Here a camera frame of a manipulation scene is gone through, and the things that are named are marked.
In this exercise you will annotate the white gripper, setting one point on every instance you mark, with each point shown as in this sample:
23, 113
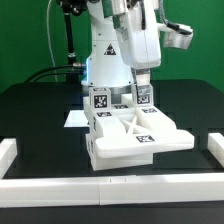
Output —
138, 40

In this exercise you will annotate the white tagged cube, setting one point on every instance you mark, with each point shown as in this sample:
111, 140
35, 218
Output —
100, 97
144, 95

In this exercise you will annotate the white chair back frame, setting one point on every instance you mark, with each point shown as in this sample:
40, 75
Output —
124, 130

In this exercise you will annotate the white chair seat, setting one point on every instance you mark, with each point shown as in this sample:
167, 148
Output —
98, 163

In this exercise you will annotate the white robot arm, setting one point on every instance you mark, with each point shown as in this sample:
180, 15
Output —
105, 66

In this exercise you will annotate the white tagged base sheet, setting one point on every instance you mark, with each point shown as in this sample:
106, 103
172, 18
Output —
76, 118

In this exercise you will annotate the white U-shaped fence wall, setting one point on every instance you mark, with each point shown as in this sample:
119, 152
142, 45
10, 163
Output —
109, 190

